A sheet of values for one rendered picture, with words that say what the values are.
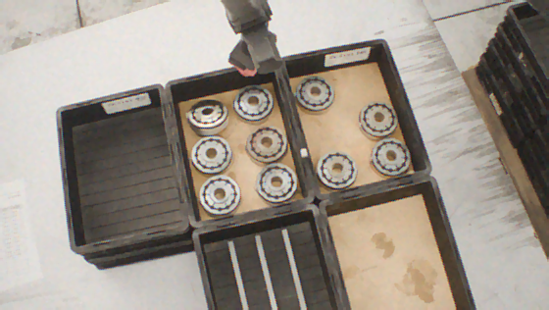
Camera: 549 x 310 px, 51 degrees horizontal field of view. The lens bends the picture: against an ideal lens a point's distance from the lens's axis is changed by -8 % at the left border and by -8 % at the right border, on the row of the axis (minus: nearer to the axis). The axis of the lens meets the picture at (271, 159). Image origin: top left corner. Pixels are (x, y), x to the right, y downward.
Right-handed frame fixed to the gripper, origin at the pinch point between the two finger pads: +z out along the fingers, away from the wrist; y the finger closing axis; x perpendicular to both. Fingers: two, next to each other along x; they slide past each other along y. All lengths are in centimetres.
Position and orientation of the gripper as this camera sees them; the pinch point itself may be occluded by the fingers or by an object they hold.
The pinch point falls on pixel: (251, 63)
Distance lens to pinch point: 143.8
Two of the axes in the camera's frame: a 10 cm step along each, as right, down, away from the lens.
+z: -0.6, 2.9, 9.5
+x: -8.5, -5.1, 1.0
